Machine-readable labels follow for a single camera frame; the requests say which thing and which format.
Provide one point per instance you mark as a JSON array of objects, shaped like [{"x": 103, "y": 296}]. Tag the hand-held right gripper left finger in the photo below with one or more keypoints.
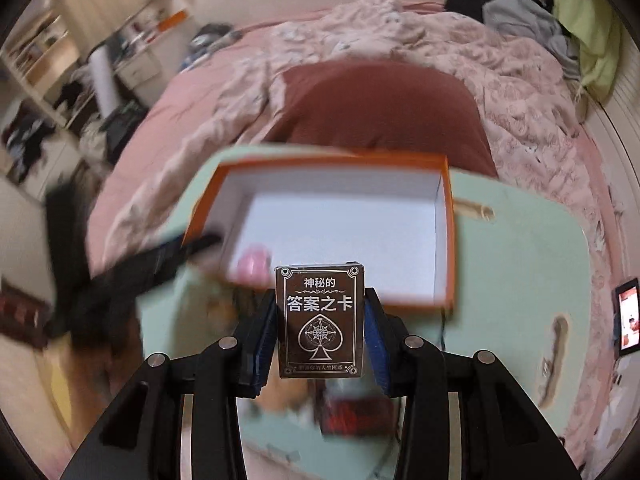
[{"x": 262, "y": 345}]

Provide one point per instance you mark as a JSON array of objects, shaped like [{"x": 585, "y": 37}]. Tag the yellow-green cloth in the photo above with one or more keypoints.
[{"x": 585, "y": 20}]

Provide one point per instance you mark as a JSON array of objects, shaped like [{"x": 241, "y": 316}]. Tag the grey clothing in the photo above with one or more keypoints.
[{"x": 530, "y": 25}]

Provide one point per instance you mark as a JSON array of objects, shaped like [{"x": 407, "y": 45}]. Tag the pink floral quilt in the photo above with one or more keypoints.
[{"x": 450, "y": 50}]

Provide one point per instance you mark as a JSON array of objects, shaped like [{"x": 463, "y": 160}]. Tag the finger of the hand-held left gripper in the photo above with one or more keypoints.
[{"x": 180, "y": 257}]

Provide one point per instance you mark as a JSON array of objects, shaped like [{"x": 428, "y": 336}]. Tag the pink small object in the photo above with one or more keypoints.
[{"x": 255, "y": 265}]

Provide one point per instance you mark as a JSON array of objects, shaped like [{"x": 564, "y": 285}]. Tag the pile of folded clothes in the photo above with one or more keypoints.
[{"x": 210, "y": 40}]

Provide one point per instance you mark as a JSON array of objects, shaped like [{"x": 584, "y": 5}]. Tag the black and red object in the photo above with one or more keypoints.
[{"x": 350, "y": 412}]

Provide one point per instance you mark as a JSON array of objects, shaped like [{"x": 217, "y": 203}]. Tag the maroon pillow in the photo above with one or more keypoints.
[{"x": 375, "y": 105}]

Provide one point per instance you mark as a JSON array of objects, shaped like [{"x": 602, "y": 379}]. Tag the brown card deck box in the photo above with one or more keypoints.
[{"x": 320, "y": 320}]

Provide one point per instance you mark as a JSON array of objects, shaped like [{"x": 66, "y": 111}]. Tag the phone with lit screen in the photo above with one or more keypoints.
[{"x": 627, "y": 320}]

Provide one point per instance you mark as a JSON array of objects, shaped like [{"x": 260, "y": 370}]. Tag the white roll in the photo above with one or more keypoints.
[{"x": 102, "y": 85}]

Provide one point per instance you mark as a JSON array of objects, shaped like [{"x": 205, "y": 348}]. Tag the small orange box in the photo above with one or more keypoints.
[{"x": 170, "y": 20}]

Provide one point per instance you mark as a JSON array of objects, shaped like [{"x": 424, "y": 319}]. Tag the beige curtains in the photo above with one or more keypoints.
[{"x": 85, "y": 5}]

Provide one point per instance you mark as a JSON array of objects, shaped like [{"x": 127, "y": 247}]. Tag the white nightstand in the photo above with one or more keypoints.
[{"x": 140, "y": 67}]

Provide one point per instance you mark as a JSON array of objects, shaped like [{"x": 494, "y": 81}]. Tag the orange cardboard box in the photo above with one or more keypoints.
[{"x": 340, "y": 240}]

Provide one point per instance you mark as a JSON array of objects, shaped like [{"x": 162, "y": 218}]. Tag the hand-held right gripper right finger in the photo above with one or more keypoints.
[{"x": 375, "y": 345}]

